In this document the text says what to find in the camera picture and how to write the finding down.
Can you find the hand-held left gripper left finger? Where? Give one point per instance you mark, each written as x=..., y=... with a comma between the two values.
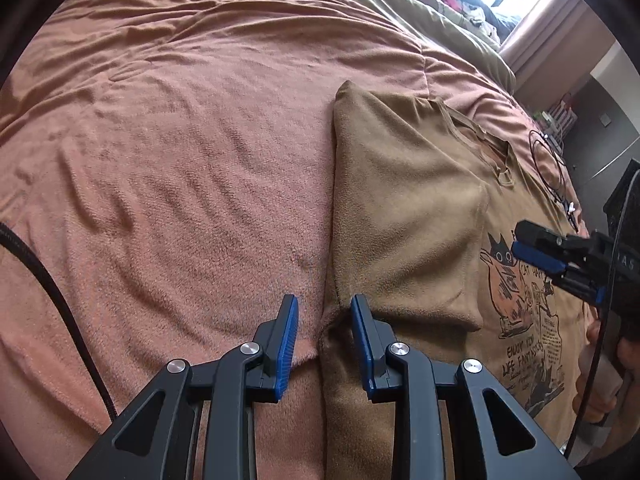
x=287, y=345

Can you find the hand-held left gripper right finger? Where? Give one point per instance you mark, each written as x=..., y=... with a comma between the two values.
x=361, y=345

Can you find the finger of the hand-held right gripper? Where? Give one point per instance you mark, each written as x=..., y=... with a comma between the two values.
x=582, y=287
x=540, y=255

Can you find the brown printed t-shirt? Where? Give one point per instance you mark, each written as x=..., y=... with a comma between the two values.
x=410, y=200

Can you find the person's right hand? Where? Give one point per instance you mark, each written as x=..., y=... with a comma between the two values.
x=607, y=385

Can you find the orange blanket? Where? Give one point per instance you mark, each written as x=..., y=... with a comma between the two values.
x=175, y=160

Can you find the pink curtain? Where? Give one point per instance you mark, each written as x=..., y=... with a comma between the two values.
x=545, y=35

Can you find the olive duvet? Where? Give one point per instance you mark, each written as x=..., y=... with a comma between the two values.
x=400, y=5

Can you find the wall socket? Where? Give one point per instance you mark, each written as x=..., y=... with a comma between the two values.
x=606, y=120

